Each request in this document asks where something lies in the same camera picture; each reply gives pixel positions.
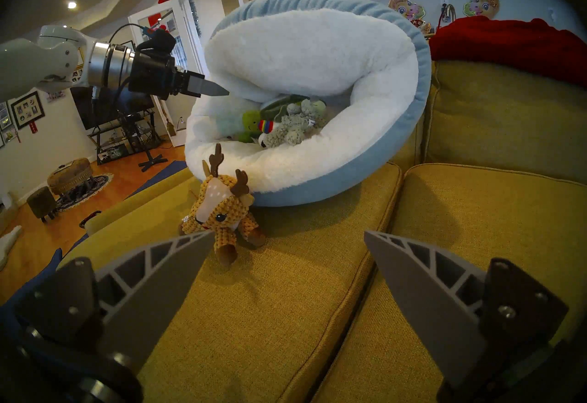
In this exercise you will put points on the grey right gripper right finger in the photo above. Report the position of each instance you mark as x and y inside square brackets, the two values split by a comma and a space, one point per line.
[435, 306]

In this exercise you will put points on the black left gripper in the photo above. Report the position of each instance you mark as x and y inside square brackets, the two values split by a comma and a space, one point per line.
[151, 79]

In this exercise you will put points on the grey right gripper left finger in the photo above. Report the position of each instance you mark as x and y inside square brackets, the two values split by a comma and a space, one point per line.
[146, 296]

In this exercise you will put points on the white green leek plush toy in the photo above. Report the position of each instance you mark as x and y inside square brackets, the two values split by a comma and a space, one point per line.
[231, 120]

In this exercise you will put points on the green cactus plush toy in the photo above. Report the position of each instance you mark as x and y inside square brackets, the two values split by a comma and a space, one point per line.
[250, 124]

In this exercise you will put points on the white lamb toy rainbow horns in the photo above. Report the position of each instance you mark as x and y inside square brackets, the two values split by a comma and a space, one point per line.
[268, 127]

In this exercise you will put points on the orange reindeer plush toy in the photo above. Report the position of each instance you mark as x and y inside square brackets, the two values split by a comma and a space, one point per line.
[220, 214]

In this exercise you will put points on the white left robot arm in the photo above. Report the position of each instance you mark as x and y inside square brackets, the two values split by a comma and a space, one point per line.
[46, 60]

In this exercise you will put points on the white blue plush dog bed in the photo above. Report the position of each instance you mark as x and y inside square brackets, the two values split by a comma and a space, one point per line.
[321, 49]

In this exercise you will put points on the hanging broom ornament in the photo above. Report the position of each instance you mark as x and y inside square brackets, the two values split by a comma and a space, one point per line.
[170, 127]

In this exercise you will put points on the black floor stand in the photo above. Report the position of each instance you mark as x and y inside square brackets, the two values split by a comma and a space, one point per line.
[149, 161]

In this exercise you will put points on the black flat television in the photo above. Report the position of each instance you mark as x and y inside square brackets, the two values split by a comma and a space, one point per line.
[105, 108]

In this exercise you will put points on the dark television stand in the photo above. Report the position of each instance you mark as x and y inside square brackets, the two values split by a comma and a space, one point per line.
[114, 145]

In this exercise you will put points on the yellow sofa seat cushion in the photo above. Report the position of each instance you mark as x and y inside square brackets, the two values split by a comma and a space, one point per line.
[504, 223]
[275, 306]

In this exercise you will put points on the round patterned rug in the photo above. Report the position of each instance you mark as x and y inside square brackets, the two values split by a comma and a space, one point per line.
[94, 189]

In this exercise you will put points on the mustard yellow sofa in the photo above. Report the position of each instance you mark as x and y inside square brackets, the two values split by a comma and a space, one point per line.
[275, 315]

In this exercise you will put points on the round beige ottoman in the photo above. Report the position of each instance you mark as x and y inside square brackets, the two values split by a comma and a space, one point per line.
[71, 177]

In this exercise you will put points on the small dark stool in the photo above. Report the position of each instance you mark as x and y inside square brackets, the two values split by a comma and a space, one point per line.
[41, 202]

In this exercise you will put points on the white fuzzy floor object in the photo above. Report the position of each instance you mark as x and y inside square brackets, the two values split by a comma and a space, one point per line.
[9, 244]

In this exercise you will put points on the yellow sofa back cushion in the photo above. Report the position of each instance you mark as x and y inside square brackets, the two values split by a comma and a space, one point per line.
[410, 145]
[504, 122]

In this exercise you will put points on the chrome sink faucet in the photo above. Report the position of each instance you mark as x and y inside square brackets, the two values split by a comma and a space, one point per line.
[448, 12]

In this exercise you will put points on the red blanket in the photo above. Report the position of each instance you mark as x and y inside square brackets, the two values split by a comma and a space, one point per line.
[504, 44]

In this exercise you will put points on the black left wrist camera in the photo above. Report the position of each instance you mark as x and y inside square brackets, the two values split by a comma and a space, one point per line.
[158, 44]

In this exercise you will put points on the framed wall picture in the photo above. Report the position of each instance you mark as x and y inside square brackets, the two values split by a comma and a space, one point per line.
[27, 110]
[128, 45]
[5, 117]

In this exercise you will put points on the small red metal frame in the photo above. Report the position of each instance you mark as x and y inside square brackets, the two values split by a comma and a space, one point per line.
[89, 218]

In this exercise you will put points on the cartoon child wall decoration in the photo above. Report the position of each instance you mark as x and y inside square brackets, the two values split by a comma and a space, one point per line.
[406, 8]
[481, 4]

